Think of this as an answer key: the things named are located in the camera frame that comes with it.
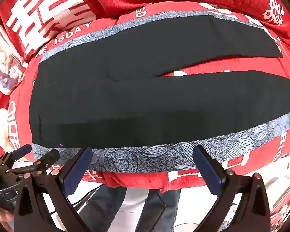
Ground person's left hand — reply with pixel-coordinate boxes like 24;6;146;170
0;208;15;232

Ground red printed blanket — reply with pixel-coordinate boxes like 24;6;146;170
0;1;290;195

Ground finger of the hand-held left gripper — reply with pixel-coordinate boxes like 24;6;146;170
0;144;32;172
6;148;61;174

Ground blue-grey leaf-patterned cloth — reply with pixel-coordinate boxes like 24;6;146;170
31;10;290;174

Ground person's right leg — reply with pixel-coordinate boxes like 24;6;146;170
145;188;182;232

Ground red round box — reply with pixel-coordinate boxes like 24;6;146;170
269;181;290;223

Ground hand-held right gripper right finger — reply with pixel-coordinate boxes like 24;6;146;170
192;145;271;232

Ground black pants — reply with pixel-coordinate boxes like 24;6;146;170
29;14;290;149

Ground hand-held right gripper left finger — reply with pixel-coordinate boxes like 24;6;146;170
14;146;93;232

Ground printed figure pillow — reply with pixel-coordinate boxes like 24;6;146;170
0;18;29;96

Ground black cable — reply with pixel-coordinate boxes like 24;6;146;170
70;186;104;208

